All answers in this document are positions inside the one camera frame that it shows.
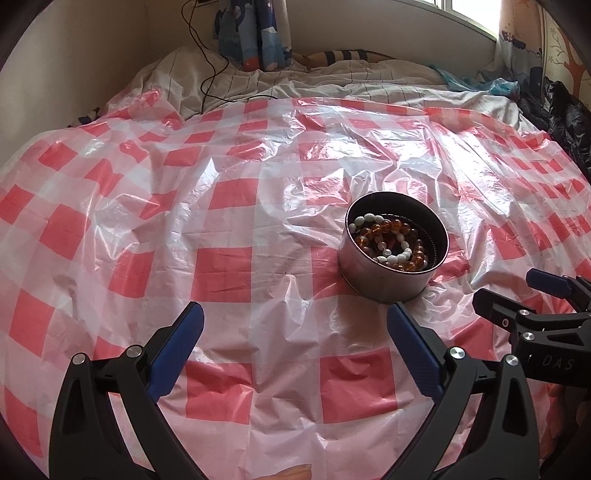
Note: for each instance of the dark patterned cloth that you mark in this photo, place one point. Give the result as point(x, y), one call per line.
point(90, 115)

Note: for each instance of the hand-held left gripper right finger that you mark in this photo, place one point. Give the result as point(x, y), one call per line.
point(415, 355)

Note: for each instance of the person's left hand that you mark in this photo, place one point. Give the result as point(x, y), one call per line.
point(288, 474)

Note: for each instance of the tree wall decal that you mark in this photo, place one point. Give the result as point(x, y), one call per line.
point(575, 64)

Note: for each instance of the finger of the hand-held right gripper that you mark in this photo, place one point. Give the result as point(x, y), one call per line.
point(498, 311)
point(547, 280)

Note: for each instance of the striped pillow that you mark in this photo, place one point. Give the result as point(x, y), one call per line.
point(341, 56)

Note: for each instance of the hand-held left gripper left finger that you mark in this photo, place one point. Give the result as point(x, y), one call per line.
point(178, 350)

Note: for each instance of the white cartoon curtain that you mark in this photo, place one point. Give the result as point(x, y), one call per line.
point(517, 50)

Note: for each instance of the blue cartoon curtain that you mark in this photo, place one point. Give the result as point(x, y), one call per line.
point(268, 41)

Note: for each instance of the window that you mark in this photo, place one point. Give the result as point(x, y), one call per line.
point(480, 14)

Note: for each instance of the blue plastic bag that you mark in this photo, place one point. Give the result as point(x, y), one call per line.
point(498, 85)

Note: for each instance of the white grid duvet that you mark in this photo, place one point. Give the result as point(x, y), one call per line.
point(351, 74)

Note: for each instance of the round metal tin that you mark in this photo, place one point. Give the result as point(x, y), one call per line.
point(383, 286)

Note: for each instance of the red checkered plastic sheet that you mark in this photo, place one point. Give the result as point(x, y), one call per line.
point(231, 184)

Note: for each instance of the black puffer jacket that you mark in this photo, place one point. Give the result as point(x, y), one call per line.
point(568, 120)

